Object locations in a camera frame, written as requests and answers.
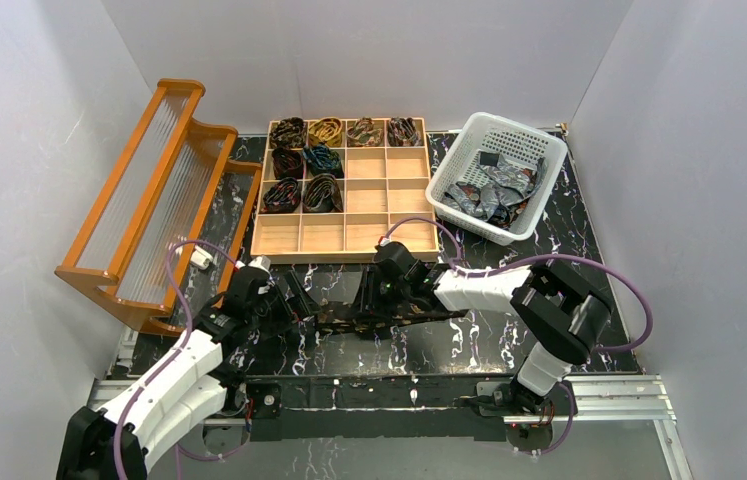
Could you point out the grey patterned ties pile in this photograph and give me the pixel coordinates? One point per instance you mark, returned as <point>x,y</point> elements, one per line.
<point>500,201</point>

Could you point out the rolled teal patterned tie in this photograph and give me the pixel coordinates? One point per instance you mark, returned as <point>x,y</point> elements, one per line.
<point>321,159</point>

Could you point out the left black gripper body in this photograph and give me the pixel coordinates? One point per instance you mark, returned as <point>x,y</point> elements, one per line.
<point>294,297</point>

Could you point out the rolled black gold tie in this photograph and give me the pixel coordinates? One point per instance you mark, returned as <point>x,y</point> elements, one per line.
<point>291,133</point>

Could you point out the white plastic basket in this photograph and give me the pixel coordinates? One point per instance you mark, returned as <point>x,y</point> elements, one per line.
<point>523,144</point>

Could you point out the small white connector plug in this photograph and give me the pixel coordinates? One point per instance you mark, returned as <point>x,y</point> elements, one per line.
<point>201,258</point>

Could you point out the rolled dark striped tie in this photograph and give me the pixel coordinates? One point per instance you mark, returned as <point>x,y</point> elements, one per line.
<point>402,132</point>

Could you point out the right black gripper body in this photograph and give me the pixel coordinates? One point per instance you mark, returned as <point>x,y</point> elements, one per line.
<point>365,302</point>

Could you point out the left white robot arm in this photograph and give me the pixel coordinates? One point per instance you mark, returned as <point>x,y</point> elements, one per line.
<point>125,437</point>

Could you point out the black gold floral tie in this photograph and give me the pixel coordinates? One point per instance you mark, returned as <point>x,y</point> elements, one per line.
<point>351,318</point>

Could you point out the orange wooden rack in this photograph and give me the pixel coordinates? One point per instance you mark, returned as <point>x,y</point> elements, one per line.
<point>134,247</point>

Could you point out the rolled yellow tie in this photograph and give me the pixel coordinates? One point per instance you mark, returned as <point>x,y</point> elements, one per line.
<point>328,131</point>

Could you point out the aluminium frame rail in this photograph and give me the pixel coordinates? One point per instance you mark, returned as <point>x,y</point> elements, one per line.
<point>590,397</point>

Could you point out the rolled dark red tie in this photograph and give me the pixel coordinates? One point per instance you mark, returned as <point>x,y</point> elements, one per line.
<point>287,163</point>

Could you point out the wooden grid organizer tray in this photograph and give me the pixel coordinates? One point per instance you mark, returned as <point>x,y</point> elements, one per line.
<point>383,191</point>

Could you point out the rolled navy red tie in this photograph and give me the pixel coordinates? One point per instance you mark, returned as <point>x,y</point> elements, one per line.
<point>283,197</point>

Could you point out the rolled black grey tie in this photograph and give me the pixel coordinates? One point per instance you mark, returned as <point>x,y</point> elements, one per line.
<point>322,194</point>

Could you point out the rolled olive patterned tie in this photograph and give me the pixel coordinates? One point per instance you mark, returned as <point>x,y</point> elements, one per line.
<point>365,132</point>

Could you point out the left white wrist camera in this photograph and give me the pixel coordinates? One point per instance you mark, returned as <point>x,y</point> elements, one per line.
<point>257,271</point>

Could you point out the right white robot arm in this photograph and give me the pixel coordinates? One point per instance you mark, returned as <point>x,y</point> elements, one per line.
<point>565,313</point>

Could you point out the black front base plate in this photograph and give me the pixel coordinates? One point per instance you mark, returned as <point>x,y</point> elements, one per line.
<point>396,406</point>

